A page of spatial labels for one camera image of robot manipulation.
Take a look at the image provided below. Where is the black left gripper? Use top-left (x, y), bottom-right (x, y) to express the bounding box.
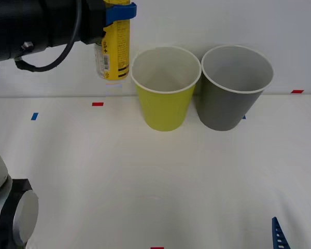
top-left (80, 0), bottom-right (137, 45)

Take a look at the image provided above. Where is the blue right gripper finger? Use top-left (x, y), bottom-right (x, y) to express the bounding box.
top-left (271, 217), bottom-right (289, 249)

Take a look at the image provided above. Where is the yellow bottle with black cap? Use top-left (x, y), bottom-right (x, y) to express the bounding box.
top-left (94, 0), bottom-right (132, 81)

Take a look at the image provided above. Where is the yellow-green plastic bin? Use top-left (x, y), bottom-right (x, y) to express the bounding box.
top-left (130, 46), bottom-right (201, 132)

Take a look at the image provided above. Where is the grey plastic bin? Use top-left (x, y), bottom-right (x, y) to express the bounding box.
top-left (196, 44), bottom-right (274, 132)

